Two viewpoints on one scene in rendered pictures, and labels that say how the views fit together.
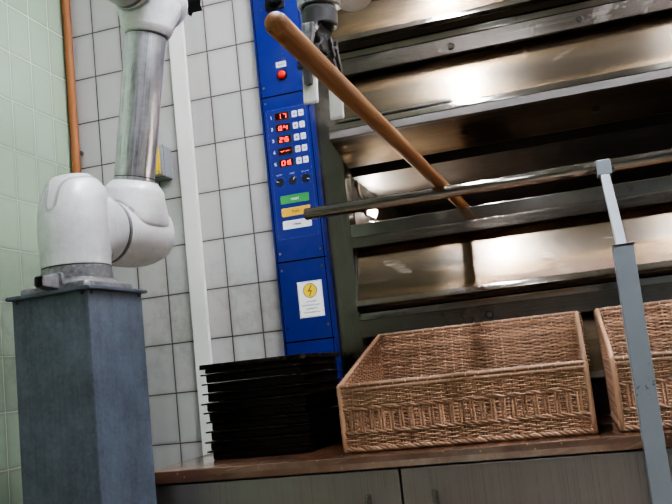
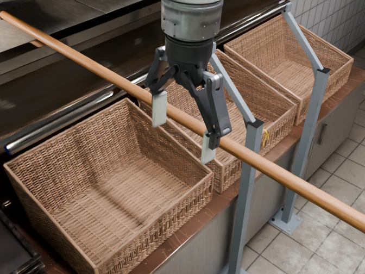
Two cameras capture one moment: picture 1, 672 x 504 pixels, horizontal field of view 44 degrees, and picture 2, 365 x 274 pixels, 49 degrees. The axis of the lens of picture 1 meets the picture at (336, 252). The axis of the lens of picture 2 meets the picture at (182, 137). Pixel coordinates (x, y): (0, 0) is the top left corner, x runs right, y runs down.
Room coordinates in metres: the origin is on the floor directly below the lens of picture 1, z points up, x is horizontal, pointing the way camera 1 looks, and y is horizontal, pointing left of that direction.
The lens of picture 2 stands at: (1.37, 0.50, 1.76)
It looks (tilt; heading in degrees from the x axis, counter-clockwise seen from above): 39 degrees down; 297
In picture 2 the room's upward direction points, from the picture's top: straight up
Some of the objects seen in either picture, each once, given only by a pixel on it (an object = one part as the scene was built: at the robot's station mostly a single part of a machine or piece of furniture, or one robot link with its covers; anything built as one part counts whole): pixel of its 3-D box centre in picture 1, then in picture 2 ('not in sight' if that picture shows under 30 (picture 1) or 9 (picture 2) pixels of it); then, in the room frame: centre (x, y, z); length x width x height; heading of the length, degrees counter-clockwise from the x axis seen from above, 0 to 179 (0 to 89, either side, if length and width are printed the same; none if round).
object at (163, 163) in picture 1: (152, 164); not in sight; (2.51, 0.54, 1.46); 0.10 x 0.07 x 0.10; 74
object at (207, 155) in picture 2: (310, 86); (209, 145); (1.56, 0.01, 1.32); 0.03 x 0.01 x 0.07; 69
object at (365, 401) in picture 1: (470, 376); (115, 183); (2.05, -0.29, 0.72); 0.56 x 0.49 x 0.28; 75
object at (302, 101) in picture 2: not in sight; (288, 64); (1.73, -1.44, 0.72); 0.56 x 0.49 x 0.28; 74
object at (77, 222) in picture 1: (77, 221); not in sight; (1.87, 0.58, 1.17); 0.18 x 0.16 x 0.22; 156
